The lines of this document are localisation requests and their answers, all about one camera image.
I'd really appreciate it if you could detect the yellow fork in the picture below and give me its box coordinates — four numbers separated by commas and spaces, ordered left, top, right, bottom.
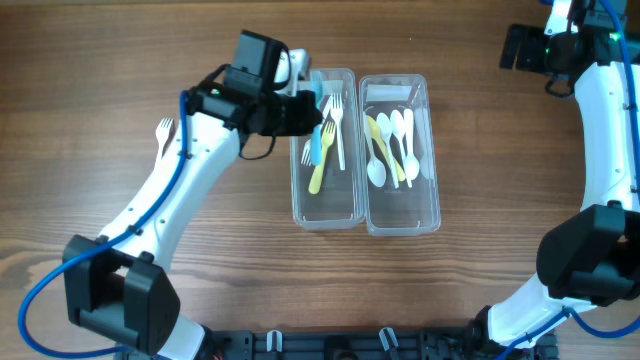
308, 121, 336, 195

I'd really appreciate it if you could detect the light blue fork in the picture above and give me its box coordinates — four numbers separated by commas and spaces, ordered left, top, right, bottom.
311, 71, 324, 166

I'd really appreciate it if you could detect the clear white fork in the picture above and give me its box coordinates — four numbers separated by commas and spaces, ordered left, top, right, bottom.
330, 93, 346, 171

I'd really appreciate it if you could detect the white fork tines down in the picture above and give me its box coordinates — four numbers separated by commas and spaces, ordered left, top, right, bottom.
301, 95, 332, 166

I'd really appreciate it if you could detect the yellow spoon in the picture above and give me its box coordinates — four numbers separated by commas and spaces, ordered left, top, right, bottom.
366, 115, 406, 182

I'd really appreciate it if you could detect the white spoon slim handle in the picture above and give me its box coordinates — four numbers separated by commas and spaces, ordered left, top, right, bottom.
363, 115, 386, 188

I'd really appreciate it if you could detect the white flat-handle spoon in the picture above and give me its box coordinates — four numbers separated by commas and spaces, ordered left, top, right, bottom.
391, 110, 412, 188

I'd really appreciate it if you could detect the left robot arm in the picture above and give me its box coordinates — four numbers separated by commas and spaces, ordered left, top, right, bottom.
63, 31, 322, 359

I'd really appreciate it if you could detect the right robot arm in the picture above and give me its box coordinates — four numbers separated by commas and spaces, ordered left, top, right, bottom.
462, 0, 639, 359

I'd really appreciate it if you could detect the clear container left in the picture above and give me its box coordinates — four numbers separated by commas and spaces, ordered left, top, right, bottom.
290, 68, 365, 231

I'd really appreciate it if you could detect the clear container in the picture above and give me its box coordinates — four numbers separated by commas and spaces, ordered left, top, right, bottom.
359, 74, 441, 236
290, 68, 365, 231

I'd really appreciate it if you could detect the clear container right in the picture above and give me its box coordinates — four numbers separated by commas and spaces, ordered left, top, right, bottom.
359, 74, 441, 236

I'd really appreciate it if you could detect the blue cable left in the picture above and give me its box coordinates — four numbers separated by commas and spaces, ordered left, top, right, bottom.
17, 89, 194, 360

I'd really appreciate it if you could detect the blue cable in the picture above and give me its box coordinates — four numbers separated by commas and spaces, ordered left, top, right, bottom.
497, 0, 640, 360
17, 89, 194, 360

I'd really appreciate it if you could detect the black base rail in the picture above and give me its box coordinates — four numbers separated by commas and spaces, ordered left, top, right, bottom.
113, 327, 559, 360

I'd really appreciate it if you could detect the blue cable right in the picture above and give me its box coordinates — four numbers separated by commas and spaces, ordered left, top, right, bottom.
497, 0, 640, 360

